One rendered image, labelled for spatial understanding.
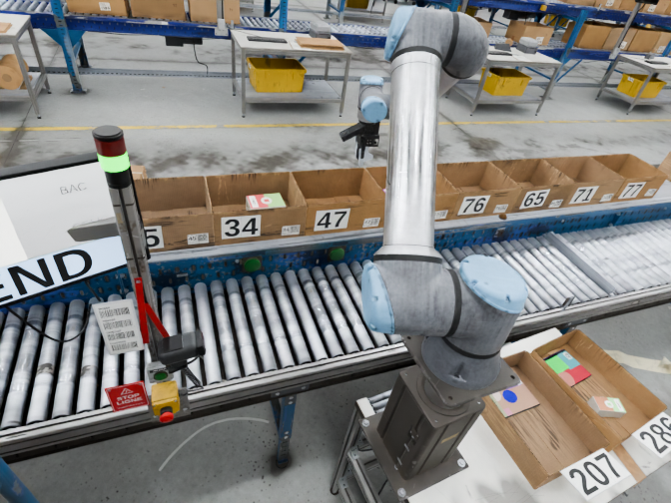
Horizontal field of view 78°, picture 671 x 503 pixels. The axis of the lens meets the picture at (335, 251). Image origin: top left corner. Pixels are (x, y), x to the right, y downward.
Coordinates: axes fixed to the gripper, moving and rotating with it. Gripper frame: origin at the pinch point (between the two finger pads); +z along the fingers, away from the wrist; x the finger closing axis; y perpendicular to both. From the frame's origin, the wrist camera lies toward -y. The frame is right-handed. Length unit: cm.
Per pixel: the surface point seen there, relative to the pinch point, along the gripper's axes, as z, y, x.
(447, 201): 22, 46, -7
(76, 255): -28, -90, -73
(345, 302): 40, -14, -47
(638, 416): 43, 81, -114
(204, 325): 33, -71, -53
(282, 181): 16.3, -32.9, 12.4
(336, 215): 18.0, -11.8, -14.3
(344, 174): 18.0, -0.9, 16.4
